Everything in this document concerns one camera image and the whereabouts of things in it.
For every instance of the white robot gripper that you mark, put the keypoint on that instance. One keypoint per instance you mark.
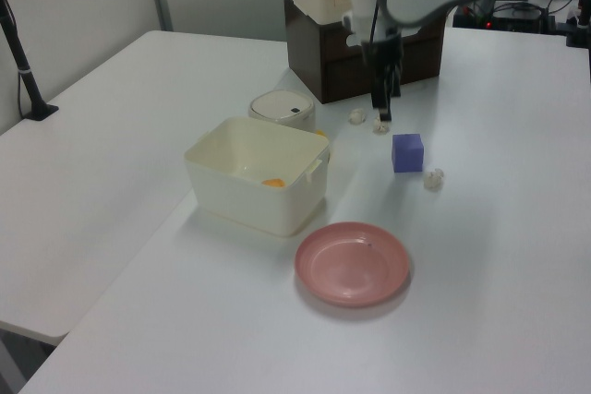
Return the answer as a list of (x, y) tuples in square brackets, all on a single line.
[(362, 20)]

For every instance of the purple cube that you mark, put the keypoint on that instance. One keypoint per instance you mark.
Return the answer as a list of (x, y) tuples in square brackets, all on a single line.
[(407, 154)]

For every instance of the crumpled white paper ball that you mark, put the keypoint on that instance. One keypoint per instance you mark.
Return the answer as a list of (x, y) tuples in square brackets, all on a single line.
[(357, 116), (433, 178), (378, 127)]

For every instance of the dark brown drawer cabinet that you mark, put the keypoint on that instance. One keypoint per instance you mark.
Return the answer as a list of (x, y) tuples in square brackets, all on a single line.
[(332, 66)]

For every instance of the small yellow object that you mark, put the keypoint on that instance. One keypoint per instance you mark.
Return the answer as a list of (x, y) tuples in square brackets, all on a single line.
[(322, 134)]

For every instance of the small white lidded bin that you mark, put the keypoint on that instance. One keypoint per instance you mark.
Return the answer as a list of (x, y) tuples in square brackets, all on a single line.
[(281, 108)]

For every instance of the black control box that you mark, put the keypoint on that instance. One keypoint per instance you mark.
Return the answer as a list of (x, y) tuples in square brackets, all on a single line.
[(512, 18)]

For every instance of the orange fruit piece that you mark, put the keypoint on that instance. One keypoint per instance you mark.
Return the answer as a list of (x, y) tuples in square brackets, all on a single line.
[(273, 182)]

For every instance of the cream plastic storage box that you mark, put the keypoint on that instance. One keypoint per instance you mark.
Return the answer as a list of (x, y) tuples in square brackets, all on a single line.
[(240, 200)]

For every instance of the pink plate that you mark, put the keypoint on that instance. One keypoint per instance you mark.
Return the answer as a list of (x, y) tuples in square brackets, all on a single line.
[(353, 269)]

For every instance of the black table clamp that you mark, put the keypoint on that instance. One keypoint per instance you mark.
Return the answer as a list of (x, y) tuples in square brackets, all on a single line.
[(577, 29)]

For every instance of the black camera stand pole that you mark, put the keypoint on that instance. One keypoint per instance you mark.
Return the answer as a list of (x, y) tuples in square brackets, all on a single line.
[(18, 62)]

